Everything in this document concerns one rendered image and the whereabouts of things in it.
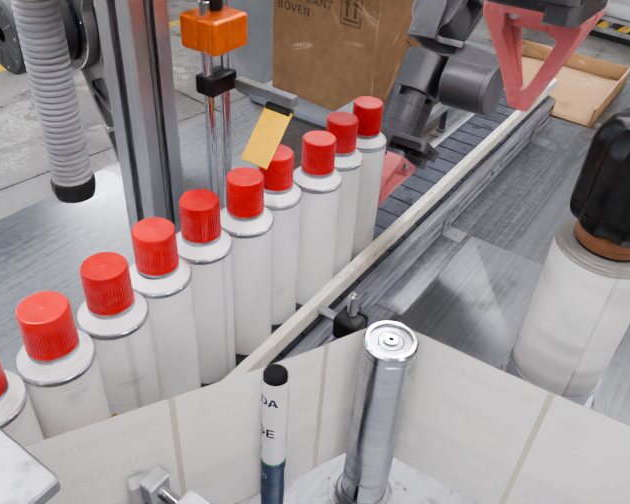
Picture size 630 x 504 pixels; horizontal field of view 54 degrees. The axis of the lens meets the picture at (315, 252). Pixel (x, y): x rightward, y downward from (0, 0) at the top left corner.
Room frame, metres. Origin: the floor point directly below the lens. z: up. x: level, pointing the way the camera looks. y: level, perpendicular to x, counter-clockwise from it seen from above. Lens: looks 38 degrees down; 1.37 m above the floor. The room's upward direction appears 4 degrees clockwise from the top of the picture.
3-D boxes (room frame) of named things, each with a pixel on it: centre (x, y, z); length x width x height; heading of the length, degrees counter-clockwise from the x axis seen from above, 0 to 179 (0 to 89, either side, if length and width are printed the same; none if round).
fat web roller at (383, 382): (0.30, -0.06, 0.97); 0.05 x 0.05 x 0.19
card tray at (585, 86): (1.36, -0.50, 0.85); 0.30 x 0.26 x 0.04; 148
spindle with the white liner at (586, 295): (0.43, -0.25, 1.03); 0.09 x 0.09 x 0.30
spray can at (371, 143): (0.63, -0.05, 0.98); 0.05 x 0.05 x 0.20
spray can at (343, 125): (0.59, -0.02, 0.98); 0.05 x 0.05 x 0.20
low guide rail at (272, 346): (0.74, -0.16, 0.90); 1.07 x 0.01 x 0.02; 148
